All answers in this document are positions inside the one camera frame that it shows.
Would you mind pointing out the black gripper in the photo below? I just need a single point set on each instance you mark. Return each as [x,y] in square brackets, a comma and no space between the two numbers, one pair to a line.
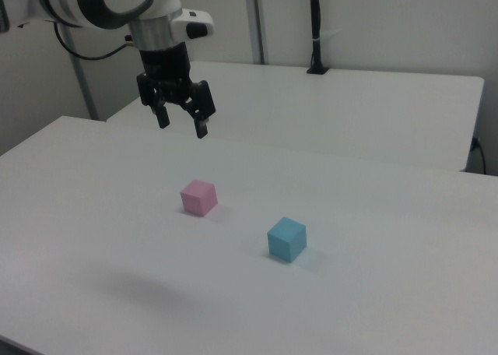
[165,67]

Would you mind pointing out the blue foam cube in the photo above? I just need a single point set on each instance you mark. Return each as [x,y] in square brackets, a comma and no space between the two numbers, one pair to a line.
[286,240]

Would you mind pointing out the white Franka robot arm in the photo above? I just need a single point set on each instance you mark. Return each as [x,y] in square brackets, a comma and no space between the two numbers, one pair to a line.
[62,4]

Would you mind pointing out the pink foam cube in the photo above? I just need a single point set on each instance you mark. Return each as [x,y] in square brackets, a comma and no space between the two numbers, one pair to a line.
[198,197]

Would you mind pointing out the white side table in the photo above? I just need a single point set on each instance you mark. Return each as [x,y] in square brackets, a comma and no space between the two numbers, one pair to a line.
[330,113]

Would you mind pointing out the grey wall frame post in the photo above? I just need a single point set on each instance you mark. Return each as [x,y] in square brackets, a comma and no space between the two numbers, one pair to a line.
[255,20]
[83,90]

